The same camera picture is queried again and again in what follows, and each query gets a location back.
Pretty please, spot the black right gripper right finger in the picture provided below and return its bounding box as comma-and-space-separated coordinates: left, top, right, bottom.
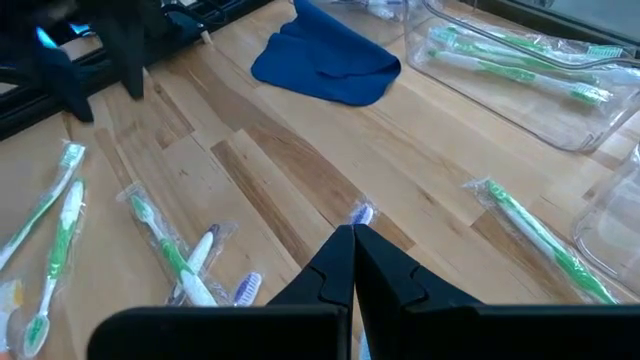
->
353, 223, 640, 360

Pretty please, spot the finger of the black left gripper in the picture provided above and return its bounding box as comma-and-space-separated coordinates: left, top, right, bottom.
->
124, 19, 147, 100
104, 22, 129, 99

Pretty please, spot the yellow white wrapped toothbrush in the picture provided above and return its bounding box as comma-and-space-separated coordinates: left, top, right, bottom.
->
0, 278, 25, 354

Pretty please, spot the purple white toothbrush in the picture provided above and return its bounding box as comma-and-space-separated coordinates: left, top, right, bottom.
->
344, 0, 405, 22
167, 222, 239, 307
232, 271, 264, 307
348, 199, 379, 227

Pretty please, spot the clear plastic bin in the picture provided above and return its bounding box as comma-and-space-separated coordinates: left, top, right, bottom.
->
571, 143, 640, 296
309, 0, 409, 49
402, 0, 640, 154

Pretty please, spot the blue cloth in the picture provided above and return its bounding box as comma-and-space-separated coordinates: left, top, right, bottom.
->
250, 0, 402, 107

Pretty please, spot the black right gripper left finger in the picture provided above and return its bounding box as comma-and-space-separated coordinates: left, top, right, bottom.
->
87, 224, 356, 360

